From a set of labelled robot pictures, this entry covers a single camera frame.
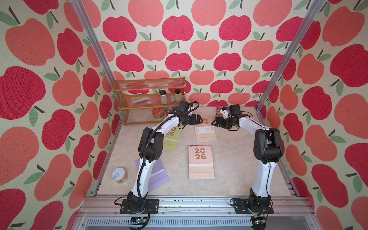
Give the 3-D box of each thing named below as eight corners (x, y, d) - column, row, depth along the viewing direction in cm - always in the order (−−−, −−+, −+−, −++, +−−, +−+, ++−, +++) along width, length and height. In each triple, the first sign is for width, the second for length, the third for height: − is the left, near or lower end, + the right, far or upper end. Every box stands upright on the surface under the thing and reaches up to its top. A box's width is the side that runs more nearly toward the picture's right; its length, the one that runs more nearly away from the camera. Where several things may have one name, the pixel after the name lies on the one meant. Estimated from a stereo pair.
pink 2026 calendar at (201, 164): (189, 179, 85) (189, 176, 81) (188, 148, 98) (188, 144, 95) (213, 179, 85) (215, 176, 81) (209, 148, 98) (210, 144, 95)
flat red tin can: (151, 117, 114) (151, 115, 112) (153, 109, 120) (152, 107, 118) (163, 117, 114) (163, 115, 112) (164, 109, 120) (164, 107, 118)
